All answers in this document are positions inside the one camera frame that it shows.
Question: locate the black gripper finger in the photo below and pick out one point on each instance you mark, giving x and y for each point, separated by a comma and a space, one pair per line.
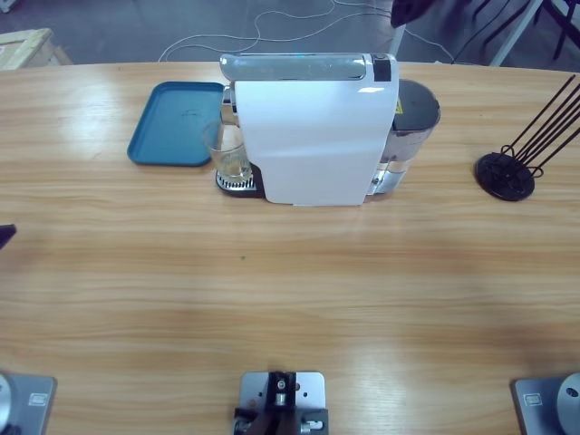
5, 233
410, 11

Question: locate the silver coffee machine lever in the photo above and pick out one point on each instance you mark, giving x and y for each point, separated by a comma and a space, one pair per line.
294, 68

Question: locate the clear drinking glass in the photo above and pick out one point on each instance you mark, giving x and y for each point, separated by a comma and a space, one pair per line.
226, 158

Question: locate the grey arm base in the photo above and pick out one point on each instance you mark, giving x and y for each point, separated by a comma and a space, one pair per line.
548, 403
22, 403

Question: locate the white capsule coffee machine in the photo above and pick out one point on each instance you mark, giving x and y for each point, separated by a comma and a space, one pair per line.
312, 140

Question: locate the water tank with black lid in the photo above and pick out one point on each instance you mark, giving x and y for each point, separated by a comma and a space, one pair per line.
414, 104

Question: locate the wooden crate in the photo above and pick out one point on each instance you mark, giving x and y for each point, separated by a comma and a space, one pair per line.
27, 50

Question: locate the black capsule holder with rods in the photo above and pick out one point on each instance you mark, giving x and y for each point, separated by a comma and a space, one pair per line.
498, 176

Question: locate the blue plastic tray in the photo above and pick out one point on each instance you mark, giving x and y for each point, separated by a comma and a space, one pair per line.
174, 124

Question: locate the metal drip tray grate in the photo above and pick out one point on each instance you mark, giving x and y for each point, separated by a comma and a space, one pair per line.
226, 183

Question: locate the white metal frame leg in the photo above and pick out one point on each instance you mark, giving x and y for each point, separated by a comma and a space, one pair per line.
516, 31
398, 41

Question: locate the black metal chair frame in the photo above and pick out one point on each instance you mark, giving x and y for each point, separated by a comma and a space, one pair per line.
562, 31

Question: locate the grey camera mount plate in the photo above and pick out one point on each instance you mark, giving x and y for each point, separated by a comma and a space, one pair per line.
281, 394

